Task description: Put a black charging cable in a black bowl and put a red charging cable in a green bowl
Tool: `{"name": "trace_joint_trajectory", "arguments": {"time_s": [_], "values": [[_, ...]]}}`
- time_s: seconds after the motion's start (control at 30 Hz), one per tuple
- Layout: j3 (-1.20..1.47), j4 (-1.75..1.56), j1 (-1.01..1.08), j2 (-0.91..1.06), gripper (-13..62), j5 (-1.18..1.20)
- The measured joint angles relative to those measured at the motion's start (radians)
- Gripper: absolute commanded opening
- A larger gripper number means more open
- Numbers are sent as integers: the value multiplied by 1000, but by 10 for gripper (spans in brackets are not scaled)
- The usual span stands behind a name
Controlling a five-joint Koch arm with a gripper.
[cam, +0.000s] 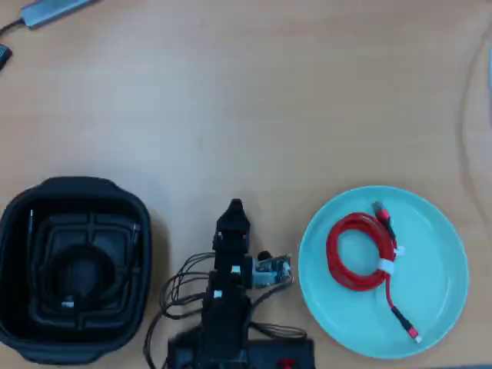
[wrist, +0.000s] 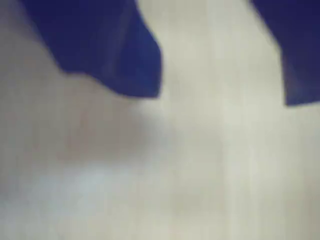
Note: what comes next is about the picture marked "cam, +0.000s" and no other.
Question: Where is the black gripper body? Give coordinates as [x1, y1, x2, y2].
[211, 230, 251, 276]

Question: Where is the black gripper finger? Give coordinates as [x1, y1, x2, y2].
[216, 198, 238, 234]
[234, 198, 252, 236]

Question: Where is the red braided charging cable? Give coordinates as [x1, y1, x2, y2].
[325, 200, 423, 344]

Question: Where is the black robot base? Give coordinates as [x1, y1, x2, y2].
[168, 332, 316, 369]

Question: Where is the black square collapsible bowl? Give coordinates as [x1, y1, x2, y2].
[0, 175, 152, 365]

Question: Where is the light blue round plate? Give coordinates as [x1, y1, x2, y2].
[298, 185, 470, 360]

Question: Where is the grey metal USB hub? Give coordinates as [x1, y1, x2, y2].
[21, 0, 101, 30]

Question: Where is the dark plug with blue face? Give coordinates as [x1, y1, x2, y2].
[0, 44, 13, 72]

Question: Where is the bare circuit board wrist camera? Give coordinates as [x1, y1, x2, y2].
[245, 251, 293, 289]

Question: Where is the black USB hub cable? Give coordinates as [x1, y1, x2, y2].
[0, 18, 26, 38]

